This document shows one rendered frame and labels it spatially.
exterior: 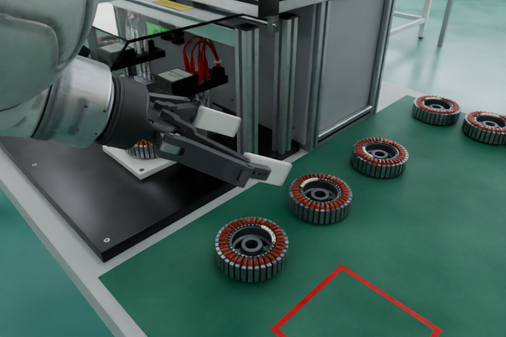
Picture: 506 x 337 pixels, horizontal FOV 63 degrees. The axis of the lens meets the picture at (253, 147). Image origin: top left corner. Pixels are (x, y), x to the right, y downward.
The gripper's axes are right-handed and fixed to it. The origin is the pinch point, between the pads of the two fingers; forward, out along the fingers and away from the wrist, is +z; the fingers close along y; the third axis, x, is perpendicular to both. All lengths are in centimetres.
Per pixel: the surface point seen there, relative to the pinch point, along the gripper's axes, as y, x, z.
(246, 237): -2.8, -16.1, 9.2
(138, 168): -27.8, -19.8, -1.2
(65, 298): -77, -100, 15
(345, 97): -26.9, 8.5, 39.4
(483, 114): -11, 19, 68
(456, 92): -136, 33, 255
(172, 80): -34.6, -2.5, 1.3
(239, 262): 3.3, -16.3, 4.4
